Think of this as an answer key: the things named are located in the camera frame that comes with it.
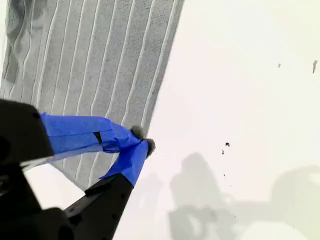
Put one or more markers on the grey striped towel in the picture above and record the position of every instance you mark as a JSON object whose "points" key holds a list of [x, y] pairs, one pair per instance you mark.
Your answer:
{"points": [[100, 62]]}

